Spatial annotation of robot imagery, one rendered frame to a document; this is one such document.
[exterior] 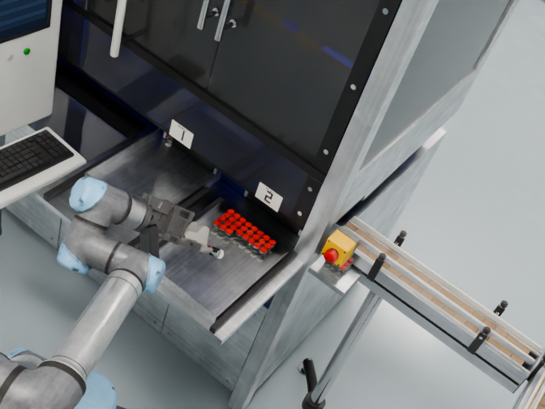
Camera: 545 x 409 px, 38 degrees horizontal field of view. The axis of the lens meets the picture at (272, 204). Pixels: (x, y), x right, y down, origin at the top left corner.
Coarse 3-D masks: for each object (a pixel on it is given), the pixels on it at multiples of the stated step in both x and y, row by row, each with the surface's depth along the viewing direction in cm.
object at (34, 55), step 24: (0, 0) 213; (24, 0) 220; (48, 0) 227; (0, 24) 218; (24, 24) 226; (48, 24) 233; (0, 48) 225; (24, 48) 232; (48, 48) 240; (0, 72) 231; (24, 72) 239; (48, 72) 247; (0, 96) 237; (24, 96) 246; (48, 96) 255; (0, 120) 244; (24, 120) 253
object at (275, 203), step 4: (260, 184) 230; (260, 188) 231; (264, 188) 230; (268, 188) 229; (256, 192) 233; (260, 192) 232; (264, 192) 231; (272, 192) 229; (256, 196) 234; (260, 196) 233; (264, 196) 232; (272, 196) 230; (276, 196) 229; (280, 196) 228; (264, 200) 232; (268, 200) 231; (272, 200) 231; (276, 200) 230; (280, 200) 229; (268, 204) 232; (272, 204) 231; (276, 204) 231; (280, 204) 230; (272, 208) 232; (276, 208) 231
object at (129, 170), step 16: (160, 128) 255; (144, 144) 253; (160, 144) 255; (112, 160) 241; (128, 160) 246; (144, 160) 248; (160, 160) 250; (176, 160) 252; (192, 160) 254; (96, 176) 237; (112, 176) 239; (128, 176) 241; (144, 176) 243; (160, 176) 245; (176, 176) 247; (192, 176) 249; (208, 176) 251; (144, 192) 238; (160, 192) 240; (176, 192) 242; (192, 192) 239
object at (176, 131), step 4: (172, 120) 239; (172, 124) 240; (176, 124) 239; (172, 128) 241; (176, 128) 240; (180, 128) 239; (184, 128) 238; (172, 132) 242; (176, 132) 241; (180, 132) 240; (188, 132) 238; (176, 136) 242; (180, 136) 241; (184, 136) 239; (188, 136) 238; (192, 136) 237; (180, 140) 241; (184, 140) 240; (188, 140) 239; (184, 144) 241; (188, 144) 240; (188, 148) 241
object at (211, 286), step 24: (216, 216) 239; (216, 240) 232; (168, 264) 221; (192, 264) 224; (216, 264) 226; (240, 264) 228; (264, 264) 231; (168, 288) 216; (192, 288) 218; (216, 288) 220; (240, 288) 222; (216, 312) 214
